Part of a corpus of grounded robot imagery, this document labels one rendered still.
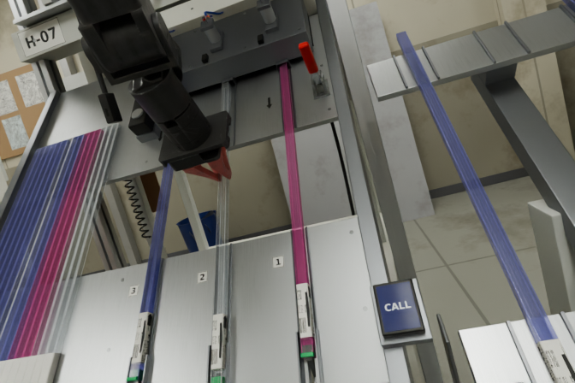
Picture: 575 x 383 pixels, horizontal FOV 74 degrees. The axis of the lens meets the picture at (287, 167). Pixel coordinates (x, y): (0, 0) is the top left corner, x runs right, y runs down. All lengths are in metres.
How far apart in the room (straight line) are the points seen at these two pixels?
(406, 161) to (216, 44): 2.48
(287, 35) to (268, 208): 2.92
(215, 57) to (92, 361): 0.51
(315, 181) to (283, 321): 2.62
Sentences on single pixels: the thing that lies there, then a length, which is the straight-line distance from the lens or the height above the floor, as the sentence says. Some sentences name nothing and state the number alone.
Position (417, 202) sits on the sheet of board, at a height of 0.12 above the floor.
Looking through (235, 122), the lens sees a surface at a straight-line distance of 0.68.
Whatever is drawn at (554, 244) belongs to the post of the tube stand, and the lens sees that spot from 0.53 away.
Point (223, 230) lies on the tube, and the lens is 0.55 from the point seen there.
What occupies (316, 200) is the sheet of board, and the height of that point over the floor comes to 0.32.
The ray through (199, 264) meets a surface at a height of 0.84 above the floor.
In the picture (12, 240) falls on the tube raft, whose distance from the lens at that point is 0.85.
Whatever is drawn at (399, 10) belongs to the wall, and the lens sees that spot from 3.51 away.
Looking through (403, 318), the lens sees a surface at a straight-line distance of 0.41.
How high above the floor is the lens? 1.00
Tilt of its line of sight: 7 degrees down
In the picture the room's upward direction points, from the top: 16 degrees counter-clockwise
